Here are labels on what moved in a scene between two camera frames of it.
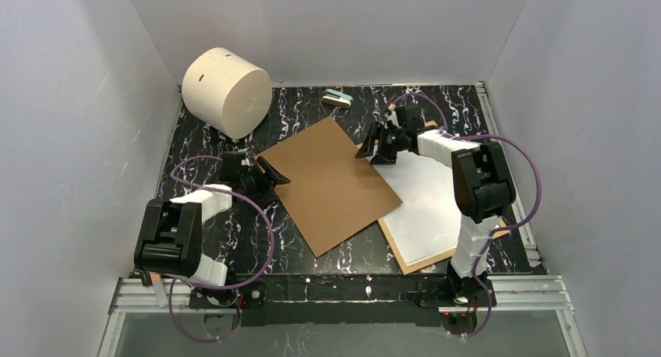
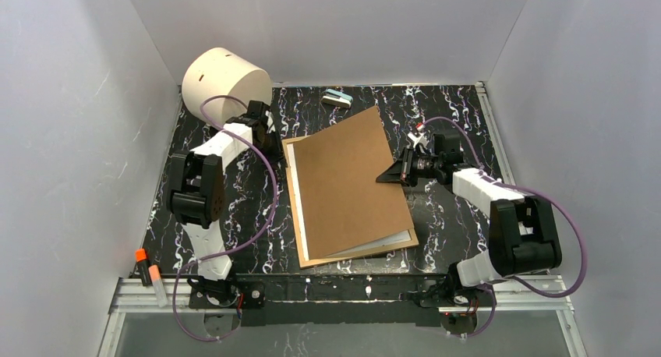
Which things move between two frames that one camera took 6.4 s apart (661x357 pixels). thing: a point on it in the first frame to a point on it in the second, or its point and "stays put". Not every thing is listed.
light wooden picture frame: x=424 y=231 to x=411 y=242
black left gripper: x=261 y=177 to x=265 y=129
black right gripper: x=386 y=141 to x=404 y=167
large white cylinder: x=227 y=92 stays put
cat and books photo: x=429 y=220 to x=389 y=239
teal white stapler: x=337 y=98 stays put
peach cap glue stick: x=159 y=289 stays put
